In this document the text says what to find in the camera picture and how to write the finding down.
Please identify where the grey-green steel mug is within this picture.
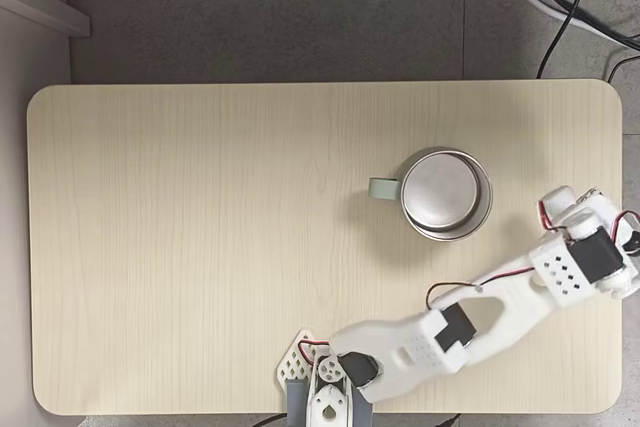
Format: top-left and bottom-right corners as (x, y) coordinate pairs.
(368, 146), (495, 243)

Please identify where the white shelf ledge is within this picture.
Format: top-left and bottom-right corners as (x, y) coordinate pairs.
(0, 0), (92, 39)

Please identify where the red black servo wire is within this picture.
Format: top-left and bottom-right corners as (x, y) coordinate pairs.
(424, 269), (535, 311)

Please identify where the grey table clamp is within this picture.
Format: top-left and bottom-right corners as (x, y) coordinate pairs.
(284, 379), (309, 427)

